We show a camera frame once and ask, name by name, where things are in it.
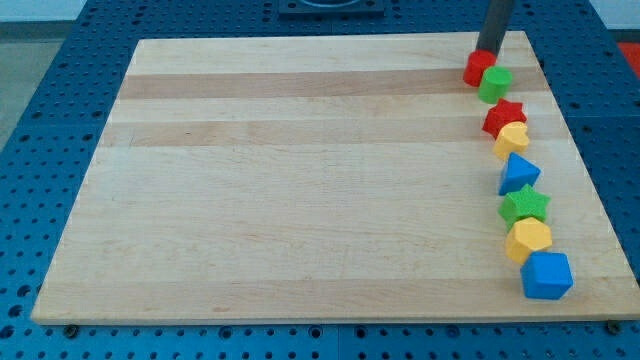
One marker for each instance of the light wooden board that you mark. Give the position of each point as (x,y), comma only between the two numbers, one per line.
(321,180)

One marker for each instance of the red star block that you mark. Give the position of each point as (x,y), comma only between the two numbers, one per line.
(503,113)

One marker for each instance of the blue triangle block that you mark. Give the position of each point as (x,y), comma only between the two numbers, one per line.
(517,172)

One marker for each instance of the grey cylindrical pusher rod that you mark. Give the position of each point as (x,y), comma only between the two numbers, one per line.
(496,21)

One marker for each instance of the blue cube block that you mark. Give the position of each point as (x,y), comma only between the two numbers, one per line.
(546,275)

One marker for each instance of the red cylinder block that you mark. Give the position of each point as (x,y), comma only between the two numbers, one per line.
(477,62)

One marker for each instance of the yellow heart block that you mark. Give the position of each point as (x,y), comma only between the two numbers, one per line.
(513,137)

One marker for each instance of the yellow hexagon block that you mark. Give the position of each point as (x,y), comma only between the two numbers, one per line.
(525,237)

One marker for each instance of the green cylinder block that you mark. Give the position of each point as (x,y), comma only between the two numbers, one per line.
(495,84)

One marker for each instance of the green star block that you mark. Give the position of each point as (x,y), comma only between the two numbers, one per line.
(522,204)

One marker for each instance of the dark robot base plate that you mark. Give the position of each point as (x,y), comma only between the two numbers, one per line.
(331,8)

